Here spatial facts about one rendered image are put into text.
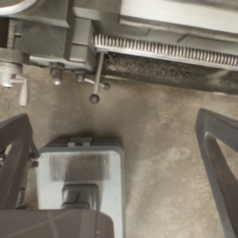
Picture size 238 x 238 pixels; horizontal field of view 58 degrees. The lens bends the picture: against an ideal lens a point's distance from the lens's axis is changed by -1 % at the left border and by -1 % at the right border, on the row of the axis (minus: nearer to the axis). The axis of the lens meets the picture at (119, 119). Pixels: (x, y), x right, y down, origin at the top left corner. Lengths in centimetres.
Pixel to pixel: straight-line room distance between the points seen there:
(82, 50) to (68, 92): 84
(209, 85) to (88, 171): 81
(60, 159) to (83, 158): 13
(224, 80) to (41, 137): 118
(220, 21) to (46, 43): 50
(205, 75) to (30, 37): 82
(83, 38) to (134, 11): 17
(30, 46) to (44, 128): 98
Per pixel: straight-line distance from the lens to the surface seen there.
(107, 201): 138
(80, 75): 90
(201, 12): 72
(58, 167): 134
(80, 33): 72
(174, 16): 71
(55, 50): 64
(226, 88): 121
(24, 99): 63
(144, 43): 78
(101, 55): 88
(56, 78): 71
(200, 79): 116
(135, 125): 150
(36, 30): 67
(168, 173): 162
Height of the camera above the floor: 148
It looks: 84 degrees down
